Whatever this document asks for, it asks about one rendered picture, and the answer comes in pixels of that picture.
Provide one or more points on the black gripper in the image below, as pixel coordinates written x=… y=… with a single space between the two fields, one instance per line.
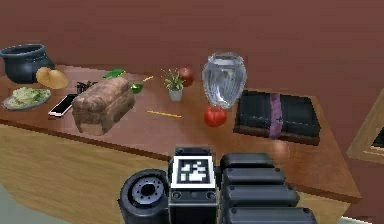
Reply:
x=144 y=196

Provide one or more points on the yellow-brown potato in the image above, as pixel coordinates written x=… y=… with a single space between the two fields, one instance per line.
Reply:
x=51 y=78

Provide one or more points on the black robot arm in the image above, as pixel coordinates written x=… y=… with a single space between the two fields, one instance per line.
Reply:
x=246 y=190

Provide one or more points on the brown bread loaf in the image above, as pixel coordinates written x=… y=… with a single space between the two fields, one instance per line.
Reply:
x=101 y=105

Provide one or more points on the dark red apple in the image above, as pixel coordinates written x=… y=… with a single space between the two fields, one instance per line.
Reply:
x=187 y=75

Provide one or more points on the wooden counter with brown top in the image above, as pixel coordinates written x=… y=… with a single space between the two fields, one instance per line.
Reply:
x=140 y=140

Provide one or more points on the yellow pencil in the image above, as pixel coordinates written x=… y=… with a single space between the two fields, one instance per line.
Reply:
x=164 y=114

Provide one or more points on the red tomato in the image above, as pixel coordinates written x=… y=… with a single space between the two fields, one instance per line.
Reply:
x=215 y=116

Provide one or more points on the small potted green plant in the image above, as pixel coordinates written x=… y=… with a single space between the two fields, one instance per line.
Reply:
x=174 y=86

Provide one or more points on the black smartphone with pink edge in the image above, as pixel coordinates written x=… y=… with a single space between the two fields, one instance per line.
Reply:
x=62 y=104

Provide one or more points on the small black object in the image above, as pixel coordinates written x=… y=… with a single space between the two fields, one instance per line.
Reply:
x=85 y=86

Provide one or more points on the clear glass vase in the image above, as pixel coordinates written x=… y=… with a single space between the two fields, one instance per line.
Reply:
x=224 y=80

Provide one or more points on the plate with green salad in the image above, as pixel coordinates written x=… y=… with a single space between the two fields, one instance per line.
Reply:
x=26 y=98

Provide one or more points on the dark blue pot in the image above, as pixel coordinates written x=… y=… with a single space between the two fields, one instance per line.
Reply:
x=23 y=63

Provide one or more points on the light wooden furniture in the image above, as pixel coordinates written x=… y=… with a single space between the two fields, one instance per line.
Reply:
x=368 y=133

